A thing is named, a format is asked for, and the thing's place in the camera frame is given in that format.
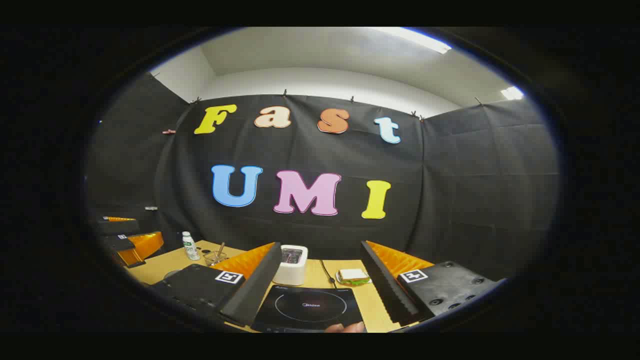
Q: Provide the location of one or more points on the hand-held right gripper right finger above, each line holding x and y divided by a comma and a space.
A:
387, 287

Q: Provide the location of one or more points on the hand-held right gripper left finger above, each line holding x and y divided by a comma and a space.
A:
257, 285

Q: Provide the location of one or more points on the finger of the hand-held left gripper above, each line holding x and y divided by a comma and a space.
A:
117, 227
145, 245

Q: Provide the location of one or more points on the black induction cooktop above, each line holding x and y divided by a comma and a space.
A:
305, 307

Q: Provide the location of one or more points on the sandwich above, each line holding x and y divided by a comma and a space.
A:
352, 276

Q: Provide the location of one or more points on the white toaster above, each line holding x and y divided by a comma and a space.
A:
290, 267

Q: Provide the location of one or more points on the white drink bottle green label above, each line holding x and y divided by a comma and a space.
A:
190, 247

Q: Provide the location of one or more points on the wooden stick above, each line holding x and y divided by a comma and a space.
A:
220, 250

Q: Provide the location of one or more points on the black backdrop cloth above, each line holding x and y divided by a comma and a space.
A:
310, 150

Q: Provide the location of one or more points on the ceiling light panel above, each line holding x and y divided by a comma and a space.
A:
420, 40

